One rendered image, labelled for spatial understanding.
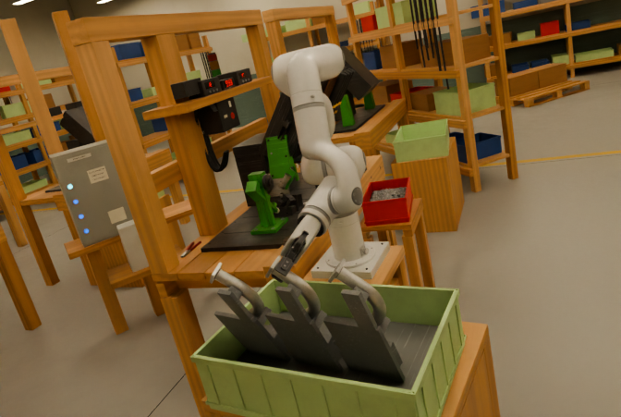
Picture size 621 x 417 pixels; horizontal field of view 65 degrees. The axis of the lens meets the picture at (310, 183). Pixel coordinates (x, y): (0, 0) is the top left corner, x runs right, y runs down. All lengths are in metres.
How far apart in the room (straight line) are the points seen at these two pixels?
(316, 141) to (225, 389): 0.69
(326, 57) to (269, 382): 0.89
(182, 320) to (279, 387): 1.09
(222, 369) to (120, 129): 1.09
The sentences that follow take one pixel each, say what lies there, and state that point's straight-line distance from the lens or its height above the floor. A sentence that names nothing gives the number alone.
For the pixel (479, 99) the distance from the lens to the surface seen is 4.94.
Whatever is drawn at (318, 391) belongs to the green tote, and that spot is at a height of 0.92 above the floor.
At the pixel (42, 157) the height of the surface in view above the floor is 0.76.
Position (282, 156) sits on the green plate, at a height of 1.17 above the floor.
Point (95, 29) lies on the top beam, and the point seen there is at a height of 1.89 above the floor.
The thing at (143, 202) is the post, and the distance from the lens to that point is 2.12.
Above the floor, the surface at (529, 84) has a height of 0.26.
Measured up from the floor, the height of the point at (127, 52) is 2.11.
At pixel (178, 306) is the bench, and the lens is 2.28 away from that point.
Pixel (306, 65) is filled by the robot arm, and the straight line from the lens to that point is 1.36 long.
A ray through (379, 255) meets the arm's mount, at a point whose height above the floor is 0.88.
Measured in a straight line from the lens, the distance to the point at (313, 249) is 2.04.
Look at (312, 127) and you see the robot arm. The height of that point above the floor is 1.46.
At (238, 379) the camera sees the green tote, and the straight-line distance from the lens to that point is 1.35.
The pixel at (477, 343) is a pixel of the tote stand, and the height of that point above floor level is 0.79.
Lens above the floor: 1.67
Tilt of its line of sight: 16 degrees down
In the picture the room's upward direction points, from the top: 13 degrees counter-clockwise
